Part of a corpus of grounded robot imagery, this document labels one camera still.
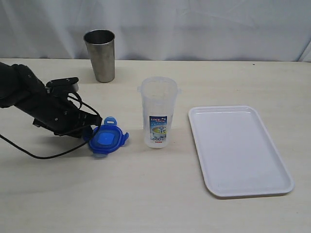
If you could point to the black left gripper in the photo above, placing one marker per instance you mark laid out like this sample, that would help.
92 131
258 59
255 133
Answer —
60 116

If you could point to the blue plastic lid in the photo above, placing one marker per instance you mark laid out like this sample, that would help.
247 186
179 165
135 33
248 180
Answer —
108 139

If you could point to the stainless steel cup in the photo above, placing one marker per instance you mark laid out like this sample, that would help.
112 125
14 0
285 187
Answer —
101 51

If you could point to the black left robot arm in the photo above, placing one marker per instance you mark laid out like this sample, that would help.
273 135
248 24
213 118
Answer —
20 87

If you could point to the clear plastic tall container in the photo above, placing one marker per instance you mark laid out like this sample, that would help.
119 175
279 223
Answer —
158 95

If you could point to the white curtain backdrop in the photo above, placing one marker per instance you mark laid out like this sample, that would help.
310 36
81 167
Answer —
216 30

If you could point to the white plastic tray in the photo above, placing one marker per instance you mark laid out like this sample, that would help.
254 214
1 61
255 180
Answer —
236 153

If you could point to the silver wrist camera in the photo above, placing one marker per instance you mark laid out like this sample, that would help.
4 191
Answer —
64 85

